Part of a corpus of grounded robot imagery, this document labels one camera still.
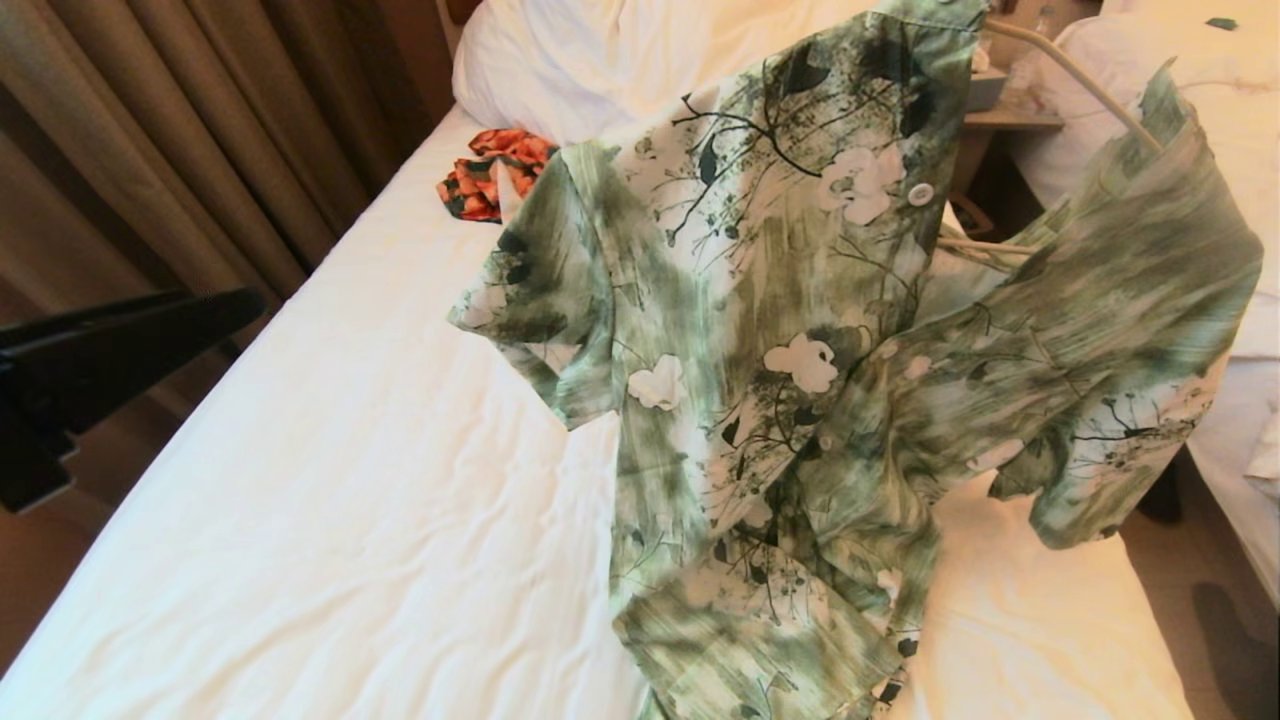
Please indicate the orange floral garment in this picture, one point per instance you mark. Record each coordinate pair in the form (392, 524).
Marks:
(490, 175)

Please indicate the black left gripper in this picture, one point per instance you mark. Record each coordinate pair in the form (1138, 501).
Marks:
(35, 460)

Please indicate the small green item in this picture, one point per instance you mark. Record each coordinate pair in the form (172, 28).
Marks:
(1222, 22)

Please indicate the large white pillow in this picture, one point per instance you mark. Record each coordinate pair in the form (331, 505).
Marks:
(600, 60)

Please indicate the small white pillow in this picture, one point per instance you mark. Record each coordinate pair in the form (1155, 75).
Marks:
(1100, 40)

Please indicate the black slipper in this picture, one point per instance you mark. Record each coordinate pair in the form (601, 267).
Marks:
(1235, 650)
(1165, 500)

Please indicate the grey tissue box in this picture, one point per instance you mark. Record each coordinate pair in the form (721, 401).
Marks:
(985, 90)

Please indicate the wooden nightstand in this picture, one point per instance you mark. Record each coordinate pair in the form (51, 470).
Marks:
(1020, 118)

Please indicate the green leaf print shirt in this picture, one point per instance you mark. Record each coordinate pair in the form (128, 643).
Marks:
(750, 350)

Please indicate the white duvet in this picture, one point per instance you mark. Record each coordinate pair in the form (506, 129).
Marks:
(1250, 100)

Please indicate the clear plastic bottle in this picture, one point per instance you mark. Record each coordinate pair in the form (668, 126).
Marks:
(1030, 85)

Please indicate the brown rimmed floor tray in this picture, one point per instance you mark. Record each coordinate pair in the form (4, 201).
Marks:
(968, 215)

